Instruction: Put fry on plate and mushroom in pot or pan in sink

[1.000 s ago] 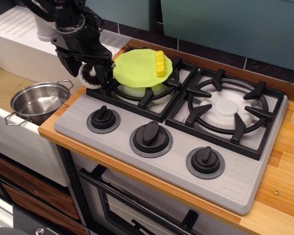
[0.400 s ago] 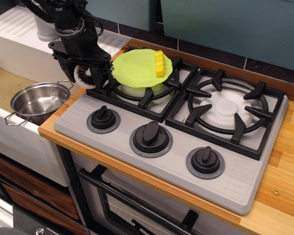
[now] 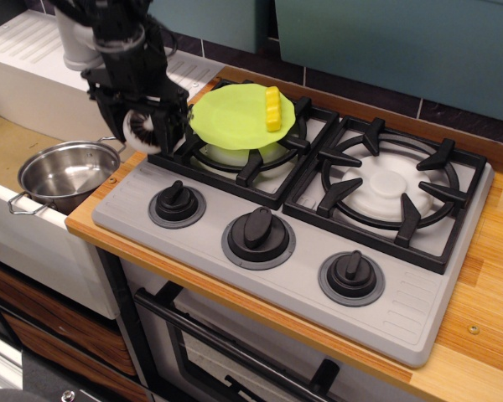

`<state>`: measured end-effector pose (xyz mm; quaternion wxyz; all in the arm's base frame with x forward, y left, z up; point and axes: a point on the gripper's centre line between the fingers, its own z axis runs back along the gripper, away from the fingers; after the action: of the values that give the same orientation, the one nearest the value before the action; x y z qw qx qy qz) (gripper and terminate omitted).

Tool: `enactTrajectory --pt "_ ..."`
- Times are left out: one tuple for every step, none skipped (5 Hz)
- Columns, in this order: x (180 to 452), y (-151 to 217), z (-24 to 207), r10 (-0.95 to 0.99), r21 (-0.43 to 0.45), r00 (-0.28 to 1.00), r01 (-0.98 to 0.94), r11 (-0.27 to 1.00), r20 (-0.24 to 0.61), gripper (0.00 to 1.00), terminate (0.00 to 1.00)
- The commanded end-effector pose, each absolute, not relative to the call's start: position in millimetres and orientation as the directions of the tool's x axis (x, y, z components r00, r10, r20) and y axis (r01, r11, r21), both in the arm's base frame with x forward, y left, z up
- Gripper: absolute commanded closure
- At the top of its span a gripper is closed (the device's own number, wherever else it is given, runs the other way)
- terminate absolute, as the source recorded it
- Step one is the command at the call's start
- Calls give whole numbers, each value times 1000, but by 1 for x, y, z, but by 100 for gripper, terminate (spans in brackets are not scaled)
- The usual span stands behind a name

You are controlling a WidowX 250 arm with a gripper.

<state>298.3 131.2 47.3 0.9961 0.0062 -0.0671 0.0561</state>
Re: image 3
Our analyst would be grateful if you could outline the black burner grate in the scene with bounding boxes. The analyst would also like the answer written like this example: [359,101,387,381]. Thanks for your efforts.
[147,96,340,210]
[283,116,494,274]

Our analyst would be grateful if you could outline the left black burner grate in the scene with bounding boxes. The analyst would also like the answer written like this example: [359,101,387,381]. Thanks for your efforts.
[147,96,340,210]

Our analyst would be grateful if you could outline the left black stove knob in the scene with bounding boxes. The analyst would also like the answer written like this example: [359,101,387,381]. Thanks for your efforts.
[148,180,206,229]

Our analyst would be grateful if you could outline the green plastic plate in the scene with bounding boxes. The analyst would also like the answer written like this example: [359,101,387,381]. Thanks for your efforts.
[189,84,296,150]

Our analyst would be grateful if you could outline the grey toy faucet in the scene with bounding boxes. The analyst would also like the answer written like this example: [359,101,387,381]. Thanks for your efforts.
[54,7,103,71]

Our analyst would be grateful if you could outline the grey toy stove top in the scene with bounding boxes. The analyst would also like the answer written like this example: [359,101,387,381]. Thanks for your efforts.
[91,83,495,369]

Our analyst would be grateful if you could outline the wooden drawer fronts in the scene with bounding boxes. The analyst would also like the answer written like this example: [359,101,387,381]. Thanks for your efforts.
[0,262,148,401]

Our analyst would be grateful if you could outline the black stove knob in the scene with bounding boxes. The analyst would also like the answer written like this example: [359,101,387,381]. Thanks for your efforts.
[221,207,296,271]
[148,180,206,229]
[318,250,386,307]

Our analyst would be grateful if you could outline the middle black stove knob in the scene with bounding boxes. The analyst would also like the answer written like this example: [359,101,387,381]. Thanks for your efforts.
[221,207,296,271]

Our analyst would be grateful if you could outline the white toy mushroom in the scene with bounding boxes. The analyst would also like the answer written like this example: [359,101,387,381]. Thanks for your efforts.
[123,110,160,154]

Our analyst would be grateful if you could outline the white toy sink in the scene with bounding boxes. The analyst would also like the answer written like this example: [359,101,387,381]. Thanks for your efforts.
[0,8,227,322]

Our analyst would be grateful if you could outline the right black stove knob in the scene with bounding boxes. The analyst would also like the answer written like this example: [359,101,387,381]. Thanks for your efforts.
[318,250,386,307]

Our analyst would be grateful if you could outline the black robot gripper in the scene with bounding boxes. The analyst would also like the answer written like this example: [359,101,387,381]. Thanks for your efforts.
[81,43,189,154]

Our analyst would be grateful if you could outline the toy oven door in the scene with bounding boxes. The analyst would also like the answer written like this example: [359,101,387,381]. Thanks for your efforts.
[133,282,409,401]

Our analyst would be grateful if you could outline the yellow toy fry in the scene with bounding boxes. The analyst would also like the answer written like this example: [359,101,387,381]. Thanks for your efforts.
[265,86,282,132]

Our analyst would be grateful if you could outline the small steel pot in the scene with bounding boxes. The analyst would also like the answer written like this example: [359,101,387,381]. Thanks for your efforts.
[8,137,127,215]

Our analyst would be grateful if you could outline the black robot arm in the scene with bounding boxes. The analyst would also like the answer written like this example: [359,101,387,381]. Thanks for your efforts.
[54,1,189,154]

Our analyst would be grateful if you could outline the right black burner grate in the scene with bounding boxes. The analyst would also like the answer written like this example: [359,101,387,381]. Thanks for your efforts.
[283,116,494,274]

